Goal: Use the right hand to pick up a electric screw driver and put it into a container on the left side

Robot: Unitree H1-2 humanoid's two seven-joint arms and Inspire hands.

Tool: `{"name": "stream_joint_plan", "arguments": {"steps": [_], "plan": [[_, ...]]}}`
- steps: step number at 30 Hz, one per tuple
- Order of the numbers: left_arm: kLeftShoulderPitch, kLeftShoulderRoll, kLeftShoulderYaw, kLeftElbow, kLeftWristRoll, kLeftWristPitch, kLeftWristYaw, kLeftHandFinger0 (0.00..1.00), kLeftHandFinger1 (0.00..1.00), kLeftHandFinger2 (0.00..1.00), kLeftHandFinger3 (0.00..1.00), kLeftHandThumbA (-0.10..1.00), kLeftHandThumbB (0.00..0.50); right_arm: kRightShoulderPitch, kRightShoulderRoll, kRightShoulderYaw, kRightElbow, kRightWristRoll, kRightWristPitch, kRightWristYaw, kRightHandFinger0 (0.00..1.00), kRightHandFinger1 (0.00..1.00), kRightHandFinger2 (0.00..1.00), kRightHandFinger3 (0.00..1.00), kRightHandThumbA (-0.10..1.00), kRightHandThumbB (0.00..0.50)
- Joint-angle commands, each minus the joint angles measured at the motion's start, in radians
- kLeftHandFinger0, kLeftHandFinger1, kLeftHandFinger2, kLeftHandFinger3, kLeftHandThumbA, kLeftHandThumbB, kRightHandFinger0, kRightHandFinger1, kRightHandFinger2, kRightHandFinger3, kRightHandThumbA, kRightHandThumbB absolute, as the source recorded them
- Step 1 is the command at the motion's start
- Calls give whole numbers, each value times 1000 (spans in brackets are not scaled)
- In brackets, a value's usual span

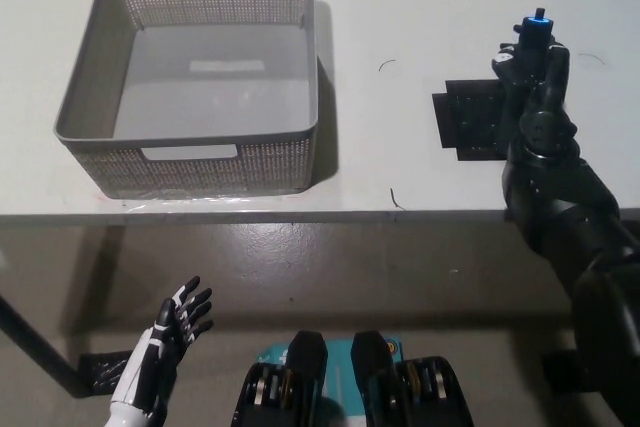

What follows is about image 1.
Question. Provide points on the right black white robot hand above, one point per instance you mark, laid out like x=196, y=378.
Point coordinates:
x=545, y=127

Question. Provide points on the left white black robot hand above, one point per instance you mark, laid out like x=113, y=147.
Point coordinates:
x=142, y=367

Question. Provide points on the dark grey electric screwdriver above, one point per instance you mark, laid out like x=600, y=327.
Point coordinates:
x=535, y=37

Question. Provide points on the black floor foot plate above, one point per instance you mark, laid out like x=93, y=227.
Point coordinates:
x=105, y=372

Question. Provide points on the black perforated holder base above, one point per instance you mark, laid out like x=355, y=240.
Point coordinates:
x=475, y=122

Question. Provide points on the black metal table leg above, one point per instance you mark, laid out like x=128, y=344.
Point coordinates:
x=35, y=342

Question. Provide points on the thin curved dark thread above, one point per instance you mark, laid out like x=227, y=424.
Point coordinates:
x=385, y=62

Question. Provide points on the clear tape strip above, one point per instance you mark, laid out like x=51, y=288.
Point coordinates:
x=175, y=195

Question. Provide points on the grey perforated plastic basket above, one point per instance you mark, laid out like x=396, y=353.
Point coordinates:
x=200, y=97

